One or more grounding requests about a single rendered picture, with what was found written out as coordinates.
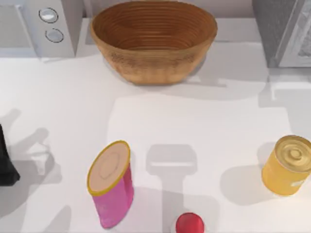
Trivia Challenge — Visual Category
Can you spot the brown woven basket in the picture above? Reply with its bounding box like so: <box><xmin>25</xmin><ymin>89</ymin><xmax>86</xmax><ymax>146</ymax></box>
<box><xmin>90</xmin><ymin>0</ymin><xmax>218</xmax><ymax>86</ymax></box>

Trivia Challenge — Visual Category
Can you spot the pink can with gold rim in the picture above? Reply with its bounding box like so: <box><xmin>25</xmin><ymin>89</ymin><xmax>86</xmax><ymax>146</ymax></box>
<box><xmin>87</xmin><ymin>140</ymin><xmax>135</xmax><ymax>229</ymax></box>

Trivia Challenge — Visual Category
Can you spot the red bottle cap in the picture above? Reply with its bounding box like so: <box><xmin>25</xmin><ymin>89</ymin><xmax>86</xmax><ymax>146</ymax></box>
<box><xmin>175</xmin><ymin>212</ymin><xmax>205</xmax><ymax>233</ymax></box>

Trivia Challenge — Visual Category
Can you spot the small microwave knob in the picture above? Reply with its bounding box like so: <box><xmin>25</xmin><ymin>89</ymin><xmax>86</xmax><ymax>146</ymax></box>
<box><xmin>45</xmin><ymin>28</ymin><xmax>65</xmax><ymax>43</ymax></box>

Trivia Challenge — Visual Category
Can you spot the yellow can with gold lid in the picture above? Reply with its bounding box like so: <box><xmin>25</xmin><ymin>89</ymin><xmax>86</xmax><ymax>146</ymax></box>
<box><xmin>261</xmin><ymin>134</ymin><xmax>311</xmax><ymax>196</ymax></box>

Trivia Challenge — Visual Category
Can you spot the large microwave knob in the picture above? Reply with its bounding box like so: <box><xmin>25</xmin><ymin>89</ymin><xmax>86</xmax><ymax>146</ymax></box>
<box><xmin>38</xmin><ymin>7</ymin><xmax>59</xmax><ymax>24</ymax></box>

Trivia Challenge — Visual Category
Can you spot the pale microwave oven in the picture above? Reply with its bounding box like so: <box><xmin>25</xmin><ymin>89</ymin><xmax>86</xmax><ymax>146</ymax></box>
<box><xmin>0</xmin><ymin>0</ymin><xmax>85</xmax><ymax>59</ymax></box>

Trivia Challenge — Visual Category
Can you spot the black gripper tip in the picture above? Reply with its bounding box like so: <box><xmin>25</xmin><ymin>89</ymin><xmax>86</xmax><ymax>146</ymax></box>
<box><xmin>0</xmin><ymin>124</ymin><xmax>21</xmax><ymax>187</ymax></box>

